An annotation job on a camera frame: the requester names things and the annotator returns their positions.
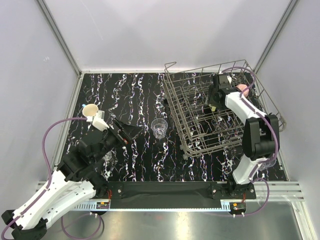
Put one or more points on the pink mug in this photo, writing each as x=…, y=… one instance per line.
x=243, y=88

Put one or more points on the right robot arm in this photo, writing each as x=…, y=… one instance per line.
x=260, y=139

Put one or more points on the black marbled mat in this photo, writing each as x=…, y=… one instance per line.
x=137, y=99

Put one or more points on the right aluminium corner post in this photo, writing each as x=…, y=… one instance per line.
x=276, y=33

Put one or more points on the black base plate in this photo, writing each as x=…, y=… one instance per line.
x=212, y=189

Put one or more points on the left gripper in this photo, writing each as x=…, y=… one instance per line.
x=128, y=133

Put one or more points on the aluminium corner post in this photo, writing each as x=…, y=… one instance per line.
x=58, y=35
x=276, y=33

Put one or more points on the blue mug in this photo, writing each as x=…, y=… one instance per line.
x=89, y=110

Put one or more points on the clear glass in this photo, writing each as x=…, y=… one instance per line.
x=267, y=164
x=108, y=158

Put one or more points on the clear glass tumbler centre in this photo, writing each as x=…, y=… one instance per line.
x=159, y=128

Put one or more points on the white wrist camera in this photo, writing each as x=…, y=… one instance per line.
x=97, y=121
x=224, y=79

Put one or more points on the left aluminium corner post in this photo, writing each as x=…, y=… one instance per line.
x=58, y=35

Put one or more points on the aluminium rail front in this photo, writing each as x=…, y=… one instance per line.
x=274, y=191

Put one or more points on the grey wire dish rack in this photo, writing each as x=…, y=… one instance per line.
x=200, y=130

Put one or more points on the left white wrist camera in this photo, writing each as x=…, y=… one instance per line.
x=97, y=121

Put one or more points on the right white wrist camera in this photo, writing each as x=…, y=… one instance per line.
x=224, y=79

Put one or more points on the clear glass left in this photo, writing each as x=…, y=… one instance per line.
x=108, y=158

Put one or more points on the clear glass right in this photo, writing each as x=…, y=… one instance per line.
x=267, y=164

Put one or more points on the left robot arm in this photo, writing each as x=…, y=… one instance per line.
x=74, y=180

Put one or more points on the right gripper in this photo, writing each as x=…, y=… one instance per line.
x=211, y=92

